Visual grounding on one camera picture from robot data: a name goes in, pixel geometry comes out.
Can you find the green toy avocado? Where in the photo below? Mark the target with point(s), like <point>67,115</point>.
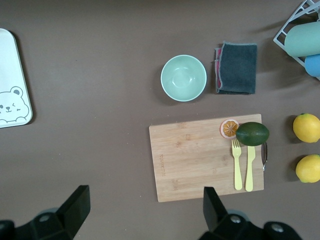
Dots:
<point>252,134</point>

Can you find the light green bowl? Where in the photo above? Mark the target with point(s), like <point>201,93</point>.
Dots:
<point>183,77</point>

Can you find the wooden cutting board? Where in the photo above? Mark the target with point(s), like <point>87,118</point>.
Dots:
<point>195,160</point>

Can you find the cream bear print tray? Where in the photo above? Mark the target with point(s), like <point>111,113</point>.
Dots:
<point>12,75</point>

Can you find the pink cloth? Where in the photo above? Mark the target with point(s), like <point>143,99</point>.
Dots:
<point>219,65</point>

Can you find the yellow plastic knife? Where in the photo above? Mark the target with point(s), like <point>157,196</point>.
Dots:
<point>249,175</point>

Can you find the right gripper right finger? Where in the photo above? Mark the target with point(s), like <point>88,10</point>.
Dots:
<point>222,225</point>

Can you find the toy orange slice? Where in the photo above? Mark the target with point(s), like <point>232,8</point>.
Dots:
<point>227,128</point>

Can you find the blue cup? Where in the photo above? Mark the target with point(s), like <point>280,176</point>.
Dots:
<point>313,65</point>

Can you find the yellow plastic fork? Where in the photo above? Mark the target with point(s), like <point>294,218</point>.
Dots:
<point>238,175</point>

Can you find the green cup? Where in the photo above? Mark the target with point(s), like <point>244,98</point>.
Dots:
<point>302,40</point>

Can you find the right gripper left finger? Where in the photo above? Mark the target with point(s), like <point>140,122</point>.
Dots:
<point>67,220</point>

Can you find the dark grey cloth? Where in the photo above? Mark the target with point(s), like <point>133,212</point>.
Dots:
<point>237,70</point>

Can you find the yellow toy lemon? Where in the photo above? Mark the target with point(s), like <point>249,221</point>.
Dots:
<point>307,128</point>
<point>308,168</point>

